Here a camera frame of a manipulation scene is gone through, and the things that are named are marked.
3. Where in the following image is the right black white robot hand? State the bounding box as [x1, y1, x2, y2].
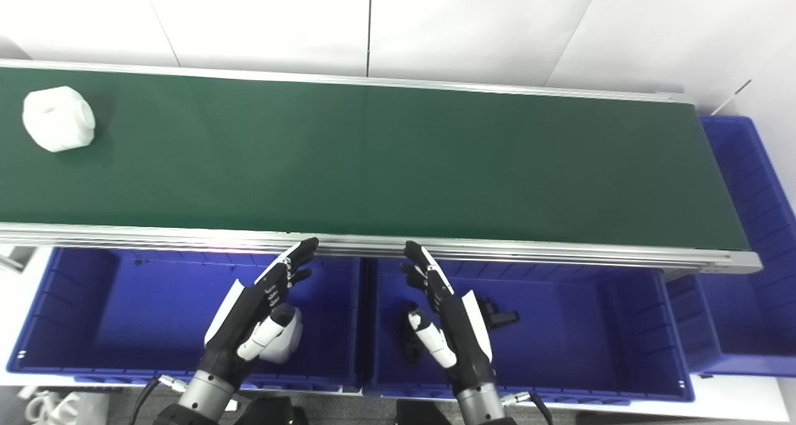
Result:
[400, 240, 498, 393]

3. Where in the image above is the white cable bundle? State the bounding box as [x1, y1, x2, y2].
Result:
[17, 386, 85, 425]

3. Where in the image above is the green conveyor belt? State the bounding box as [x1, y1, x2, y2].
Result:
[0, 67, 751, 252]
[0, 58, 764, 275]

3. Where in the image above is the black plastic part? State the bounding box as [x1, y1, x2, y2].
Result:
[399, 301, 431, 364]
[480, 297, 521, 332]

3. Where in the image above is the white plastic part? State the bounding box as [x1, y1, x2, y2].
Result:
[257, 306, 305, 365]
[22, 86, 97, 153]

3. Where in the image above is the aluminium conveyor leg frame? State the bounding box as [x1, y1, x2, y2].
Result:
[0, 246, 39, 274]

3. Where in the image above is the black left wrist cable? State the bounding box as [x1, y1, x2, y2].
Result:
[127, 375, 188, 425]

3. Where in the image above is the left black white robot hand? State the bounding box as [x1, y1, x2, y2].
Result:
[203, 237, 320, 386]

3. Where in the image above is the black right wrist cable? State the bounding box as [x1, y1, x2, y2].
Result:
[501, 391, 555, 425]

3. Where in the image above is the blue plastic bin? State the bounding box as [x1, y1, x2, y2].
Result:
[363, 257, 696, 407]
[6, 246, 365, 393]
[665, 115, 796, 378]

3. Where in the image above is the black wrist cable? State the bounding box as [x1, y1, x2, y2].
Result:
[501, 391, 555, 425]
[127, 375, 188, 425]

